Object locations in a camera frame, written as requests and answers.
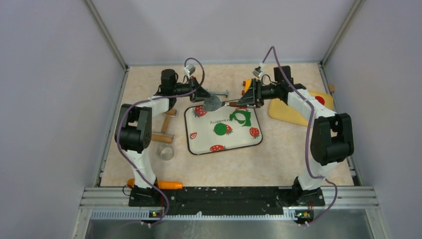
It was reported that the orange marker pen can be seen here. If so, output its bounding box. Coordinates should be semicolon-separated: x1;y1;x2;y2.
127;178;183;190

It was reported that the grey toy bolt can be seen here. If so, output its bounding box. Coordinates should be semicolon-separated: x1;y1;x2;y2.
210;90;229;98

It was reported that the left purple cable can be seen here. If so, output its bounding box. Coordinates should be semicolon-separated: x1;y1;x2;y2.
116;57;206;227

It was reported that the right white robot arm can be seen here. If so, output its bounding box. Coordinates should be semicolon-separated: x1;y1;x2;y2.
237;66;354;206

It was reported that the white strawberry tray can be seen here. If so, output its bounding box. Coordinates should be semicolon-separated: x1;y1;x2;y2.
184;106;263;155

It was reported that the green dough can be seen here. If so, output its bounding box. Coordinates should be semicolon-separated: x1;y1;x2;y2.
229;110;252;126

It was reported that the wooden handled scraper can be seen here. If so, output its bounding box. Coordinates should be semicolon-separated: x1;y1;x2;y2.
203;95;256;112

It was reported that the yellow cutting board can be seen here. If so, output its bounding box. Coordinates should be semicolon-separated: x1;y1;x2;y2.
268;91;334;126

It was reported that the red dough disc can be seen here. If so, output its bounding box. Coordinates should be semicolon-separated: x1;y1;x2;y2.
315;96;325;105

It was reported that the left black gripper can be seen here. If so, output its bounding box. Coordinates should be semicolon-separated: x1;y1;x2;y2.
172;76;213;103

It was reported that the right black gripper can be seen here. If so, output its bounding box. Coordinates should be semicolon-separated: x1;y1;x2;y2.
236;79;280;110

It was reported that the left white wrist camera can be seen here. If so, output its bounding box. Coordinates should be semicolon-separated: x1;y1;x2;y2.
184;64;196;78

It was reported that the round green dough wrapper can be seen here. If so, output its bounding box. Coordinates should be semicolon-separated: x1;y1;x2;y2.
213;123;227;136

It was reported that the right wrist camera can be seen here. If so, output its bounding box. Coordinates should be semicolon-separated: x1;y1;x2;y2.
252;66;265;80

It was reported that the yellow toy car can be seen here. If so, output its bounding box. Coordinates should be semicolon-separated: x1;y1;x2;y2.
241;79;251;95

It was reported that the wooden rolling pin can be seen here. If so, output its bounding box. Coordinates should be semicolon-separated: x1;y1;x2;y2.
151;109;177;144

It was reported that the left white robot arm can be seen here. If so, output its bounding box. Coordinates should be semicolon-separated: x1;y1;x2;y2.
114;69;205;206

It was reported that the round metal cutter ring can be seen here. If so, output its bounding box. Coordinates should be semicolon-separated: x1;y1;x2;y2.
157;145;175;161

